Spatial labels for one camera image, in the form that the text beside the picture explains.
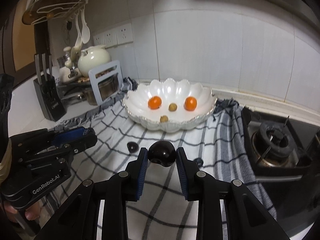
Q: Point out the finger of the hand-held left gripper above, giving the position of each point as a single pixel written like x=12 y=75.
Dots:
x=62 y=155
x=72 y=133

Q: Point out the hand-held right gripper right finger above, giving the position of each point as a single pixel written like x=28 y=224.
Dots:
x=182 y=175

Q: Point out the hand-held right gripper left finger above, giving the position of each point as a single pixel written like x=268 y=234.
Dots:
x=141 y=175

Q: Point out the dark purple plum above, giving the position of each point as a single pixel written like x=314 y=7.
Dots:
x=132 y=146
x=162 y=156

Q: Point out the yellow-brown longan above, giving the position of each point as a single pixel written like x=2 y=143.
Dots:
x=164 y=118
x=172 y=107

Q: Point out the orange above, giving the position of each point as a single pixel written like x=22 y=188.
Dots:
x=154 y=102
x=190 y=103

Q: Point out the white scalloped bowl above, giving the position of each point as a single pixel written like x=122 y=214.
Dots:
x=170 y=90

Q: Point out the person's left hand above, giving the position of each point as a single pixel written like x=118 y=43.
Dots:
x=28 y=213

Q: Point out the small dark blue fruit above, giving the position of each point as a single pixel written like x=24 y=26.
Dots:
x=198 y=161

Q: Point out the black knife block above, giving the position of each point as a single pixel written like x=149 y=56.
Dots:
x=50 y=100

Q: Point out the grey checkered fringed cloth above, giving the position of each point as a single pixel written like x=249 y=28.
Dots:
x=112 y=135

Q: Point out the black pot shelf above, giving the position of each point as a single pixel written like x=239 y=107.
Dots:
x=72 y=91

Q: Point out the steel cooking pot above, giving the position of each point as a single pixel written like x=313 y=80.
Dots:
x=106 y=87

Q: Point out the grey-blue lid stand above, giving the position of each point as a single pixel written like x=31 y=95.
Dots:
x=107 y=68

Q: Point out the cream ceramic pot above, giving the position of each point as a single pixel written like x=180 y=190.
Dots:
x=93 y=60

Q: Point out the white ladle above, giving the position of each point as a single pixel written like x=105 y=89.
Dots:
x=85 y=33
x=78 y=41

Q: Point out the gas stove burner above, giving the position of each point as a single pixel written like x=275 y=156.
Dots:
x=272 y=140

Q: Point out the black kitchen scissors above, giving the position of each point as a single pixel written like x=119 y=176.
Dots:
x=67 y=30

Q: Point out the black gas stove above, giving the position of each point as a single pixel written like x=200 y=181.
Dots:
x=287 y=180

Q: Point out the white wall outlet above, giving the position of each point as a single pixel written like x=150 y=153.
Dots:
x=123 y=33
x=110 y=38
x=98 y=40

